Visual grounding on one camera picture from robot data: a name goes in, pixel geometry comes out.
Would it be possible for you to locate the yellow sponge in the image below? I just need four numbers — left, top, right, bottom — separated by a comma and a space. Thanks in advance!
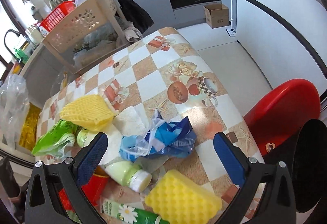
144, 170, 222, 223

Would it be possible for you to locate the black trash bin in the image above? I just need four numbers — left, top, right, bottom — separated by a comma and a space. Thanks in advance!
291, 119, 326, 213

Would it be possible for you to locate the beige plastic shelf rack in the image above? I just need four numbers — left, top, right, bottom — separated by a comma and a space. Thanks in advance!
42, 0, 129, 75

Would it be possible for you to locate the green plastic bag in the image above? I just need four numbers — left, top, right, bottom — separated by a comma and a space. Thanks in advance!
32, 119, 80, 158

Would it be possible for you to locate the black kitchen faucet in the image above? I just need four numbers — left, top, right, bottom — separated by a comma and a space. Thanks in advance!
1, 31, 26, 62

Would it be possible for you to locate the yellow foam fruit net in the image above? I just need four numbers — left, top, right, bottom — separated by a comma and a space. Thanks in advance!
59, 94, 115, 132

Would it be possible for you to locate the cardboard box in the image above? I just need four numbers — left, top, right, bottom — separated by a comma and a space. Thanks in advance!
203, 3, 230, 28

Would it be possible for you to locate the white paper towel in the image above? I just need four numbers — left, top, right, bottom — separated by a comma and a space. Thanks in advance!
113, 106, 146, 136

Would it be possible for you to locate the yellow mesh bag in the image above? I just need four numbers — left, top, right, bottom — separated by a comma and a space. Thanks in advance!
19, 103, 41, 151

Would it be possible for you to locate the green daisy tube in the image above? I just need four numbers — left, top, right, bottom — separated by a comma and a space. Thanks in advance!
100, 198, 169, 224

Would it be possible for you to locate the blue white plastic bag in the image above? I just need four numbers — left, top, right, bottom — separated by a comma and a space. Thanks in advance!
119, 109, 197, 162

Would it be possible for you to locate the white refrigerator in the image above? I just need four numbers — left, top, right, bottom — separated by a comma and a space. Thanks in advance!
236, 0, 326, 109

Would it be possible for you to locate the red plastic stool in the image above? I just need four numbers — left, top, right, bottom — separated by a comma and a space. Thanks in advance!
244, 79, 320, 157

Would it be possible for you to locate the checkered patterned tablecloth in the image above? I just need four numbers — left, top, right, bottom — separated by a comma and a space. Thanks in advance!
35, 27, 264, 224

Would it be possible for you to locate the pale green small bottle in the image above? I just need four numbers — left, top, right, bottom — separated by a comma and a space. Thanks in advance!
104, 160, 152, 193

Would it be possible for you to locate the clear plastic bag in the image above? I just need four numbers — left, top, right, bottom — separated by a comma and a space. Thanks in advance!
1, 74, 29, 149

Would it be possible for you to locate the red paper cup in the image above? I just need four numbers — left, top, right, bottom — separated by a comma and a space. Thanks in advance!
58, 172, 110, 213

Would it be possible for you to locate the red plastic basket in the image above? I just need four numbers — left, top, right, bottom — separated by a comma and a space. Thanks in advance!
40, 0, 75, 32

